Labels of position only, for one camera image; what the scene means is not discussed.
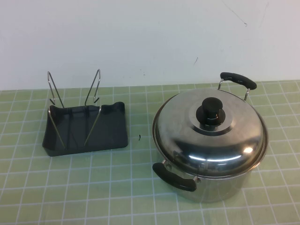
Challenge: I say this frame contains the stainless steel pot lid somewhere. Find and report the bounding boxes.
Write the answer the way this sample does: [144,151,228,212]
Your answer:
[152,89,269,177]

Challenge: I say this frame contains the black lid rack, wire supports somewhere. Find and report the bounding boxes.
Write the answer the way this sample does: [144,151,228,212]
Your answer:
[42,68,129,157]

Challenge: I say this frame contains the green checked tablecloth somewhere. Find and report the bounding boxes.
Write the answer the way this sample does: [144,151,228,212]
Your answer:
[0,80,300,225]

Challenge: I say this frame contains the stainless steel pot, black handles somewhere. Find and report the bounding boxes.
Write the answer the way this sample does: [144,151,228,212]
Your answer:
[151,71,269,204]

